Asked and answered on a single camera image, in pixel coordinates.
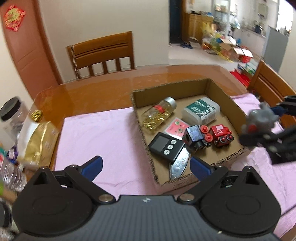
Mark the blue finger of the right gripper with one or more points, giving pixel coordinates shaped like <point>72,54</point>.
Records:
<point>288,106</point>
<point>287,136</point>

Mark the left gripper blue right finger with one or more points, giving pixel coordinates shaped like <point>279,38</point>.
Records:
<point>200,169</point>

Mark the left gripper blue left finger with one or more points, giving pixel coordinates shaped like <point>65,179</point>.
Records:
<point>91,169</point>

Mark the grey cat figurine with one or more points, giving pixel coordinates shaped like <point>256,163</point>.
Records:
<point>260,120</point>

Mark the red toy train engine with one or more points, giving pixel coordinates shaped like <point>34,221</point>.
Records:
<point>218,135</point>

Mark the black blue toy train car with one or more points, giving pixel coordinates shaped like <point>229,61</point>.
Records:
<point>194,138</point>

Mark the black digital timer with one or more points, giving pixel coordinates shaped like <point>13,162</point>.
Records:
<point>166,146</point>

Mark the pink card box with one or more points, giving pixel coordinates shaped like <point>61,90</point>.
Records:
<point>176,128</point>

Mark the white green-label plastic box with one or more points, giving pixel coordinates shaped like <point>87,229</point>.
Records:
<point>201,112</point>

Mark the yellow capsule pill bottle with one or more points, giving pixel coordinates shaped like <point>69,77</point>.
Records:
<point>158,113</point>

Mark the wooden chair at right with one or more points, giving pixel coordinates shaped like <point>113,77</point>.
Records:
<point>271,88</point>

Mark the clear plastic jar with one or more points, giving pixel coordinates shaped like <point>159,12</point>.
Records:
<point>247,164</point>

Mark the brown cardboard box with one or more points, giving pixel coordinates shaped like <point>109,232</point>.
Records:
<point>185,93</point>

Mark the gold tissue pack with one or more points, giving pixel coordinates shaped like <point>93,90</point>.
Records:
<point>36,141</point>

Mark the grey refrigerator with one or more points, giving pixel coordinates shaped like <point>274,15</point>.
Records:
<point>274,48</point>

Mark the plastic water bottle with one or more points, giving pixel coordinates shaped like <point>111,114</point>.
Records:
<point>11,176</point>

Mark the black-lid clear jar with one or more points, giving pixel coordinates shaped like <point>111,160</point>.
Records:
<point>13,115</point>

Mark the black-lid dark jar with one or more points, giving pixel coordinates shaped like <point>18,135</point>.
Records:
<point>7,220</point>

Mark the wooden chair behind table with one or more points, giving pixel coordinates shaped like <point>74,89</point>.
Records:
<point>101,50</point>

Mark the wooden cabinet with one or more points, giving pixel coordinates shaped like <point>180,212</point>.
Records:
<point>193,26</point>

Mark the brown wooden door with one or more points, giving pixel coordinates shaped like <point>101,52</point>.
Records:
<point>30,50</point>

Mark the red door decoration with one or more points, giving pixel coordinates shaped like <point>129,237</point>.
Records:
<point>13,18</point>

